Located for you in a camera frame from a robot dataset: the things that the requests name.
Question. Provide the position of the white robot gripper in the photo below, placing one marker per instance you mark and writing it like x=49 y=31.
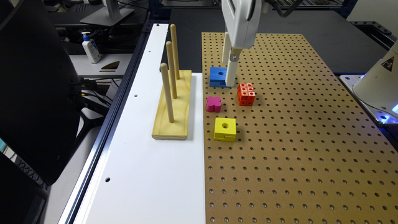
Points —
x=241 y=19

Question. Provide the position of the pink flower-shaped block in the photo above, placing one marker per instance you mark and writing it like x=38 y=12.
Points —
x=213 y=104

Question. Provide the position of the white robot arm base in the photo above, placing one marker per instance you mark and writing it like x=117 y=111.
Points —
x=378 y=87

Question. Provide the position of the blue square block with hole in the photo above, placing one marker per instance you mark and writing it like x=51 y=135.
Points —
x=221 y=77

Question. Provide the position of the orange cube block with holes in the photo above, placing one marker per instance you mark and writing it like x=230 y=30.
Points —
x=246 y=94

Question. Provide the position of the middle wooden peg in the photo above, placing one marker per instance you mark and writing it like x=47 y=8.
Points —
x=170 y=57

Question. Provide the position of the wooden peg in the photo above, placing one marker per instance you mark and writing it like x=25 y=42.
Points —
x=170 y=57
x=167 y=91
x=173 y=33

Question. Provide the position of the back wooden peg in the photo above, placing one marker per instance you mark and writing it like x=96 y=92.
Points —
x=173 y=33

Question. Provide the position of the front wooden peg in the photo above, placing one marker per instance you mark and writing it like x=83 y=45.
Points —
x=167 y=91

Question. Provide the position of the yellow square block with hole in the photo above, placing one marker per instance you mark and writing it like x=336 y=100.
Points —
x=225 y=129

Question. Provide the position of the wooden peg stand base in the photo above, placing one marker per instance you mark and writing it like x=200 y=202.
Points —
x=178 y=130

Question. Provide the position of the brown perforated pegboard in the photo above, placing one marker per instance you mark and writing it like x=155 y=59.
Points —
x=305 y=151

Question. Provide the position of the grey monitor stand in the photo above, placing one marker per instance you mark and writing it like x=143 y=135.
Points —
x=109 y=15

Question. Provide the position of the white lotion pump bottle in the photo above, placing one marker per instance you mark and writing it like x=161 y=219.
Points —
x=90 y=48

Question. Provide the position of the white board with holes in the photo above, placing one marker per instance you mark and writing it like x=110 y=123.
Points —
x=139 y=179

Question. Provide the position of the black office chair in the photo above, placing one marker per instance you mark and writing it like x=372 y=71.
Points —
x=41 y=97

